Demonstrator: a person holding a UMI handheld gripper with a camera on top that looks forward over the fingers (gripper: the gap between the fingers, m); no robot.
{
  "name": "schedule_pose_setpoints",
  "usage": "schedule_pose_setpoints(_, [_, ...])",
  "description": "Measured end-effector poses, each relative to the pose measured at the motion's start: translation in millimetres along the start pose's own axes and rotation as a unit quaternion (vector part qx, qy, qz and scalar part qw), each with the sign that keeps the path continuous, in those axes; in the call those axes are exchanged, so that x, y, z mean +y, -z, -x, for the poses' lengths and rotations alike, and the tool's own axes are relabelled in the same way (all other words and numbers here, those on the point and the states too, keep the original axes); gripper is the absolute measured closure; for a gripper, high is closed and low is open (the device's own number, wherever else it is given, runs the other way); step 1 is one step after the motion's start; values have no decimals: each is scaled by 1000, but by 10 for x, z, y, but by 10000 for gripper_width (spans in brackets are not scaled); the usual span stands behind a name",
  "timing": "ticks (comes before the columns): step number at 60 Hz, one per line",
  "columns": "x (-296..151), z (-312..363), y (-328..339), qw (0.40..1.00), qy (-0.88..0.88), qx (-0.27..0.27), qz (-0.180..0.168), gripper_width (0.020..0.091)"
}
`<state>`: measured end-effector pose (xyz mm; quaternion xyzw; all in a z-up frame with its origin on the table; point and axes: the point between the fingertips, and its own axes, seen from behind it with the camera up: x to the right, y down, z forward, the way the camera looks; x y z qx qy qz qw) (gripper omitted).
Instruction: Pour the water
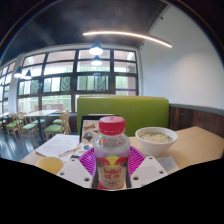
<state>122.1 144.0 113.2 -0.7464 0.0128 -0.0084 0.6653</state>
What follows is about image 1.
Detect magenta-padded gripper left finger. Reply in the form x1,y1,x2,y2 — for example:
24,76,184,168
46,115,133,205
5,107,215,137
57,147,98,189

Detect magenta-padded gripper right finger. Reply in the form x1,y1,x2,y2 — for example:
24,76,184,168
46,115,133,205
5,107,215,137
127,145,169,189

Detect red-capped clear drink bottle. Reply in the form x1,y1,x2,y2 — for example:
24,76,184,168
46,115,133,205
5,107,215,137
93,115,132,191

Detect cream ceramic mug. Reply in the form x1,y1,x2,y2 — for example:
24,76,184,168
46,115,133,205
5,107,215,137
35,156,65,175

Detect white bowl of food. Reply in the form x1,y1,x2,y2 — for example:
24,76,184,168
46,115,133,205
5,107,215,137
134,126,179,157

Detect white paper sheets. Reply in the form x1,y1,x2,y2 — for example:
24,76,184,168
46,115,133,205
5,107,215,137
34,133,81,158

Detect black-framed tablet with stickers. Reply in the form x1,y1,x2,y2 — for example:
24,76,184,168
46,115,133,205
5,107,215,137
79,114,120,149

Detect group of green-seated wooden chairs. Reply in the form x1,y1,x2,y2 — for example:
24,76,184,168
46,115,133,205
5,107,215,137
0,109,72,142

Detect light wooden dining table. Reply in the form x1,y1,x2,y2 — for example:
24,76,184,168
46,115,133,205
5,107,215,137
23,109,60,138

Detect group of pendant ceiling lamps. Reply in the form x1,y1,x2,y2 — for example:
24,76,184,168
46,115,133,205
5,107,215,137
13,42,105,80

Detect long curved strip light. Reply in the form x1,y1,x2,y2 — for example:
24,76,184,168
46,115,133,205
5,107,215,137
82,30,173,49

